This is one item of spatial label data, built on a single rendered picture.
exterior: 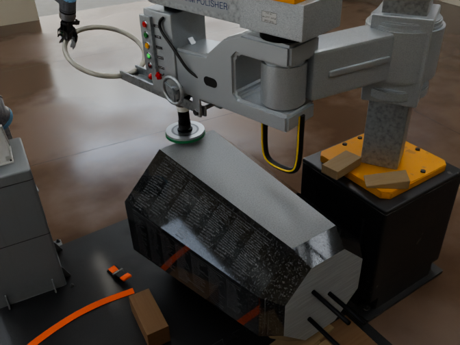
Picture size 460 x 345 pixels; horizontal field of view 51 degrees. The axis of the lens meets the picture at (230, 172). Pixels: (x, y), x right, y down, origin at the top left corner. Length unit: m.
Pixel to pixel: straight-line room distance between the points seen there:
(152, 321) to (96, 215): 1.21
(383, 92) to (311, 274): 0.92
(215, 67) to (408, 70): 0.85
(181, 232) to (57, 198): 1.77
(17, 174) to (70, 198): 1.27
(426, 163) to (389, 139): 0.28
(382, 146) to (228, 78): 0.90
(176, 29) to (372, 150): 1.15
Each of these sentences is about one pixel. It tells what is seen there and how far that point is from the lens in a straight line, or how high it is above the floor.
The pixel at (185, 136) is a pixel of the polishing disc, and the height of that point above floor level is 0.91.
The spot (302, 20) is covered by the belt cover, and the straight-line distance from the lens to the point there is 1.76.
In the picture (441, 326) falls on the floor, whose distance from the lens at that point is 2.95.
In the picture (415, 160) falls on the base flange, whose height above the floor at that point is 0.78.
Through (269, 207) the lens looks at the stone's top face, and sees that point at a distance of 2.15.
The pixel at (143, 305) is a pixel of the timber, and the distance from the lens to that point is 2.74.
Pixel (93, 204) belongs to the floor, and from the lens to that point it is 3.75.
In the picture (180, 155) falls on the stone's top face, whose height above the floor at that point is 0.85.
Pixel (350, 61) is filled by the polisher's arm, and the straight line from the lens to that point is 2.12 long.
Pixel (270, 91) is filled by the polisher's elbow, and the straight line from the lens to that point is 1.98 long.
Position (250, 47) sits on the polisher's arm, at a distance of 1.98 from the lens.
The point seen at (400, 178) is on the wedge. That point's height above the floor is 0.82.
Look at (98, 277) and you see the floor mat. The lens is 3.13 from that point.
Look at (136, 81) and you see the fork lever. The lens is 2.75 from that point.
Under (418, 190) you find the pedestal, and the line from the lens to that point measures 2.56.
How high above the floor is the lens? 2.16
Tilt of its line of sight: 34 degrees down
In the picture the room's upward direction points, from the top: 2 degrees counter-clockwise
